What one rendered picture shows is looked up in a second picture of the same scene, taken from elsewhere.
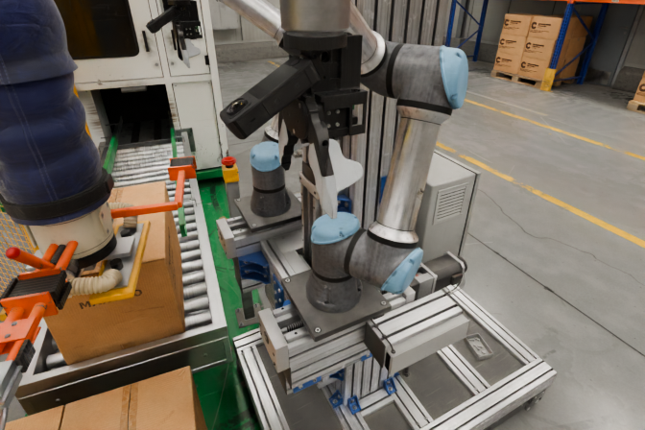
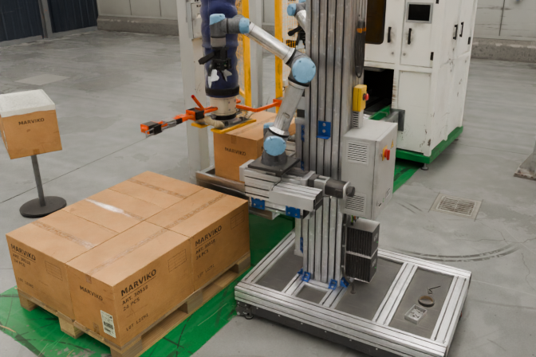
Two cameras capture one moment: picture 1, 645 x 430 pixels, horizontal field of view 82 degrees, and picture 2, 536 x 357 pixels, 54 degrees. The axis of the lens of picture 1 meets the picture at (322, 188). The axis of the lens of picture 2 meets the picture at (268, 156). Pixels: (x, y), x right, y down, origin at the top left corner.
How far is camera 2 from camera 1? 2.49 m
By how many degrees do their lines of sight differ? 51
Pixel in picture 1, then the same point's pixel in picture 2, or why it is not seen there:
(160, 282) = (253, 153)
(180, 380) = (239, 202)
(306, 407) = (289, 267)
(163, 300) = not seen: hidden behind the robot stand
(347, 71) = (222, 55)
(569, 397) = not seen: outside the picture
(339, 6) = (215, 41)
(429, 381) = (359, 302)
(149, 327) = not seen: hidden behind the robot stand
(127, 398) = (220, 196)
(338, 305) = (264, 160)
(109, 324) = (232, 165)
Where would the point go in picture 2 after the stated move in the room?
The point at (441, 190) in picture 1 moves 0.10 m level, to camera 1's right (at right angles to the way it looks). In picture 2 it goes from (348, 140) to (361, 145)
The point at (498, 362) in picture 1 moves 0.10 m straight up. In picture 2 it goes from (415, 328) to (417, 313)
